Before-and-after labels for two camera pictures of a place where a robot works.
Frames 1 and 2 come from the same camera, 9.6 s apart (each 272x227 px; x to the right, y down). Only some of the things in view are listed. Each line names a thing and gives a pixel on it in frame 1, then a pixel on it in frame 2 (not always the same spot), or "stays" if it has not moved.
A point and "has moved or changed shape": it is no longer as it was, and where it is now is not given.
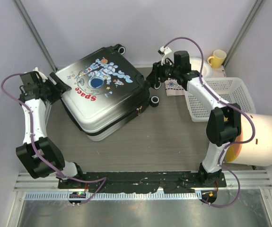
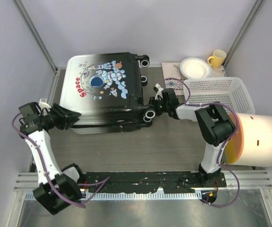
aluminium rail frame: (258, 181) stays
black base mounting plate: (137, 182) stays
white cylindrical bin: (266, 147) stays
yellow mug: (217, 60) stays
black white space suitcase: (107, 90) has moved or changed shape
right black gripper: (153, 77) to (153, 101)
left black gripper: (59, 87) to (61, 112)
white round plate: (195, 63) stays
